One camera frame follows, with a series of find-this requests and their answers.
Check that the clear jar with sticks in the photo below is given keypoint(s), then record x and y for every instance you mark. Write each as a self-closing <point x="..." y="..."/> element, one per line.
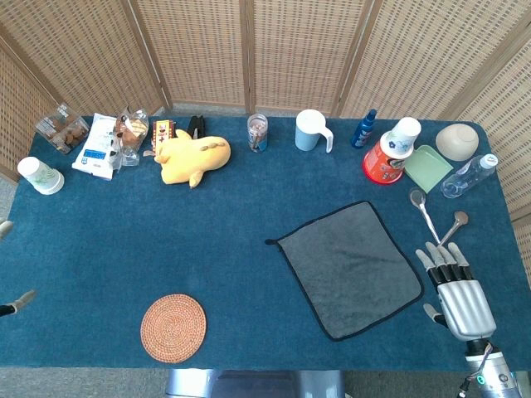
<point x="257" y="134"/>

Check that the paper cup blue flowers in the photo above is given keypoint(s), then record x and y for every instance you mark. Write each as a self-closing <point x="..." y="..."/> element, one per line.
<point x="401" y="137"/>

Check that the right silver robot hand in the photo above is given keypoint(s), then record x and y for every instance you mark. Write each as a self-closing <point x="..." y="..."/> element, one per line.
<point x="464" y="302"/>

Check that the woven bamboo folding screen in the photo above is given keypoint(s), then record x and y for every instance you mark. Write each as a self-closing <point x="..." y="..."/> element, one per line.
<point x="199" y="49"/>

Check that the clear plastic cookie box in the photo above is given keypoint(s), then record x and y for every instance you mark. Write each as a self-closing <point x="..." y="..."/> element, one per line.
<point x="62" y="130"/>

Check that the round woven rattan coaster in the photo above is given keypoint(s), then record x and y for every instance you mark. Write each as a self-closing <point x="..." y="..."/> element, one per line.
<point x="173" y="328"/>

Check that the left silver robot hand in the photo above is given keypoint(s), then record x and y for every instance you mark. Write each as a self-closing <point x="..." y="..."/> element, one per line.
<point x="18" y="302"/>

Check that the blue carpet table cover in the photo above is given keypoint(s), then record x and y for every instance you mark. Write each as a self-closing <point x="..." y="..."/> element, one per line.
<point x="207" y="232"/>

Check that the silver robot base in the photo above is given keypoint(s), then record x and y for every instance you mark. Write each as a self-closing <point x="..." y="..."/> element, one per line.
<point x="257" y="383"/>

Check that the blue spray bottle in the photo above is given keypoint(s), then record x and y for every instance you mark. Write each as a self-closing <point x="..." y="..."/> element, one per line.
<point x="363" y="130"/>

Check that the white and blue snack packet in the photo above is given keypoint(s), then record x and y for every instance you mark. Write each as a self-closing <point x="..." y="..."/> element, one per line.
<point x="95" y="149"/>

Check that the light green plastic tray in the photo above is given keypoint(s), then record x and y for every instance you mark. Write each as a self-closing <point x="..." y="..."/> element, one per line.
<point x="427" y="170"/>

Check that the clear bag of pastries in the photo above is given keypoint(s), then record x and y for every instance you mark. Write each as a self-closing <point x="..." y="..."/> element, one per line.
<point x="130" y="132"/>

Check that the yellow plush toy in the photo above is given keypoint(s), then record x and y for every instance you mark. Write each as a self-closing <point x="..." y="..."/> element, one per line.
<point x="195" y="159"/>

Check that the metal spoon oval bowl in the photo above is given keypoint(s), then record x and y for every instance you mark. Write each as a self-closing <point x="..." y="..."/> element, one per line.
<point x="416" y="197"/>

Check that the clear plastic water bottle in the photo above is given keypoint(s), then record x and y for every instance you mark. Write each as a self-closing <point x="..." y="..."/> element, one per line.
<point x="466" y="176"/>

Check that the red instant noodle cup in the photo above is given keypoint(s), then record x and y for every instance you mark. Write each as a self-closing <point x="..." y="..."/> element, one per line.
<point x="377" y="163"/>

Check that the red and yellow snack box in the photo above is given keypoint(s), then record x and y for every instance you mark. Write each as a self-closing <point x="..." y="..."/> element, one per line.
<point x="162" y="132"/>

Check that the beige bowl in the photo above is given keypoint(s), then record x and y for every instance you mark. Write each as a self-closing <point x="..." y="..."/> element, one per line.
<point x="456" y="143"/>

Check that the grey and blue cloth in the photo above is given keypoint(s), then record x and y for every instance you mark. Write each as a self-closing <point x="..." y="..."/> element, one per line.
<point x="352" y="269"/>

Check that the paper cup green print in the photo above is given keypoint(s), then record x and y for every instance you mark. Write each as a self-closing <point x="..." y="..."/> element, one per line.
<point x="39" y="176"/>

